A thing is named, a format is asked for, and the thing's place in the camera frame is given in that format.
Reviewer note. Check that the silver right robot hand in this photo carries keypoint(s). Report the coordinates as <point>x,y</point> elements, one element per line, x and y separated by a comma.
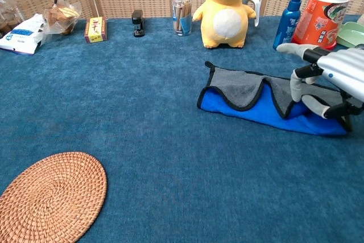
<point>344,66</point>

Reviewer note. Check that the blue and grey cloth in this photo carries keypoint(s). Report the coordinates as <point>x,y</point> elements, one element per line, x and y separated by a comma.
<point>256,112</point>

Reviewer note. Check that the light green plastic tray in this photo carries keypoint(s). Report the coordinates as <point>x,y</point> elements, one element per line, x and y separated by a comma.
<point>351,33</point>

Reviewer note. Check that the red instant noodle cup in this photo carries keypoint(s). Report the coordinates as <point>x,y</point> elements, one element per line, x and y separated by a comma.
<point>318,24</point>

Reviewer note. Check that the beige bowl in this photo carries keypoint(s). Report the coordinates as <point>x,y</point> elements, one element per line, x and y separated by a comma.
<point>361,19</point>

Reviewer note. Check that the blue spray bottle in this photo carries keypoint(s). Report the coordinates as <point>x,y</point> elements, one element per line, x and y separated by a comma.
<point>288,24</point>

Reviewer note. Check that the white mug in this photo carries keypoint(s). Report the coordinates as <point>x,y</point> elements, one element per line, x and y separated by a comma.
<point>255,2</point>

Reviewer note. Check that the yellow plush toy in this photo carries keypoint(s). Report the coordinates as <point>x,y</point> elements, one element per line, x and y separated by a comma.
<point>224,12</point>

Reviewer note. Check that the clear jar of sticks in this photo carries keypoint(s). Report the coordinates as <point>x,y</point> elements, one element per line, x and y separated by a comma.
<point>181,12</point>

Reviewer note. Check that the blue carpet table cover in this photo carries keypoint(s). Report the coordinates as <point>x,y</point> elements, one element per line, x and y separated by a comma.
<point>142,112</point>

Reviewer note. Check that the black stapler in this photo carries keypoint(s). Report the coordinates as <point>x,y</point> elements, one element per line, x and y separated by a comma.
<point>138,24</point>

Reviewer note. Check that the red and yellow small box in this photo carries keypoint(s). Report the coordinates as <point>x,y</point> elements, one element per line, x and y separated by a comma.
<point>96,29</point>

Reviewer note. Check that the clear bag of bread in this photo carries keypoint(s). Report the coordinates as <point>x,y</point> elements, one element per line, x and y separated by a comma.
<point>61,15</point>

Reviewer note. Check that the round woven rattan coaster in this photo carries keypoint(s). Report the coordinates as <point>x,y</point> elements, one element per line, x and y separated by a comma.
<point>51,197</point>

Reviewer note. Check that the white and blue snack bag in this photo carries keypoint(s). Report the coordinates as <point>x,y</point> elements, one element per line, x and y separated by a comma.
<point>22,35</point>

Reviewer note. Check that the clear plastic cookie box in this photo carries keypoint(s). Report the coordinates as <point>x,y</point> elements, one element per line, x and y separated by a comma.
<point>8,15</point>

